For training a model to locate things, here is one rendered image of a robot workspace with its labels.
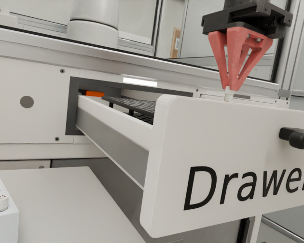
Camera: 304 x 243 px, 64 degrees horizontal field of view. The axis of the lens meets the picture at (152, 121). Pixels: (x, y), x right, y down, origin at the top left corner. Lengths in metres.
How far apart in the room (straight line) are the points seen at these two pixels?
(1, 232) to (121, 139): 0.14
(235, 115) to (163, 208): 0.10
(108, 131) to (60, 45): 0.22
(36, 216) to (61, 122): 0.20
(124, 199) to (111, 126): 0.32
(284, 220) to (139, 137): 1.96
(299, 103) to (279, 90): 1.17
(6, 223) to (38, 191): 0.13
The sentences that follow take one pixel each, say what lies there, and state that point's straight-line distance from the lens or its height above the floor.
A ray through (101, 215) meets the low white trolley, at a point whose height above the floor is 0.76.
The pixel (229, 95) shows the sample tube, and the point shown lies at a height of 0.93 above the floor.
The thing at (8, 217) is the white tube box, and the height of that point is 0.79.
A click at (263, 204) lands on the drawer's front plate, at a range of 0.29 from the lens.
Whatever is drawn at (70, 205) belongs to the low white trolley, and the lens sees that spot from 0.36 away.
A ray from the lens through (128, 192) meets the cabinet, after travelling 0.61.
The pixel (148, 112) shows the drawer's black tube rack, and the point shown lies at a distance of 0.31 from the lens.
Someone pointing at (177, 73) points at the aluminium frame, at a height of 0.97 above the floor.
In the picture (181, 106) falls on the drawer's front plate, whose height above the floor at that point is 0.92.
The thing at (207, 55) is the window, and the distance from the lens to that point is 0.66.
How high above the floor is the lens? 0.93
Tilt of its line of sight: 8 degrees down
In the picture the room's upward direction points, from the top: 8 degrees clockwise
